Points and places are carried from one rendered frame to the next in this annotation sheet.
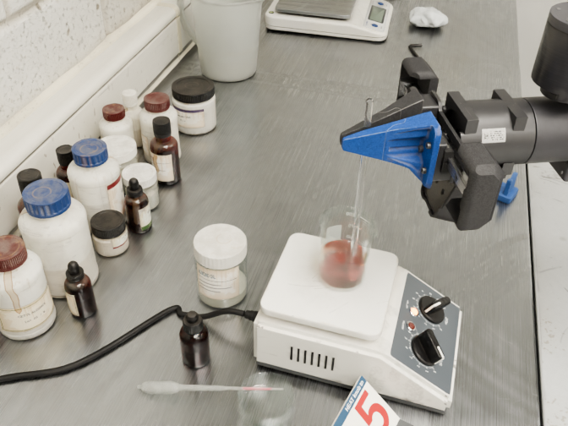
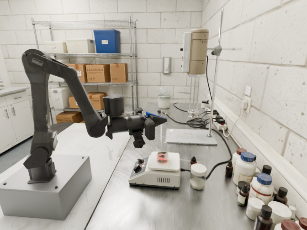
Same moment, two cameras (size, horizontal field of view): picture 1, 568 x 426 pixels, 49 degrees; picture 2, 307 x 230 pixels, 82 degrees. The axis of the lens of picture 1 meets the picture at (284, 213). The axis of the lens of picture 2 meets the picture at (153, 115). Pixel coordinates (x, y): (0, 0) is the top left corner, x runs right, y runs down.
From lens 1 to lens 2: 107 cm
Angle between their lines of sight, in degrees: 122
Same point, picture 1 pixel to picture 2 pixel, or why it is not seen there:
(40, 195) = (247, 153)
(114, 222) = (240, 184)
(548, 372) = (108, 177)
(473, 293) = (120, 195)
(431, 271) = (133, 201)
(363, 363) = not seen: hidden behind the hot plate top
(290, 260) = (176, 162)
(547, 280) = (92, 204)
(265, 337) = not seen: hidden behind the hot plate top
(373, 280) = (154, 160)
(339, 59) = not seen: outside the picture
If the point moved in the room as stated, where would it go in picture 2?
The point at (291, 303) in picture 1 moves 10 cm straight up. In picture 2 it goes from (172, 154) to (173, 133)
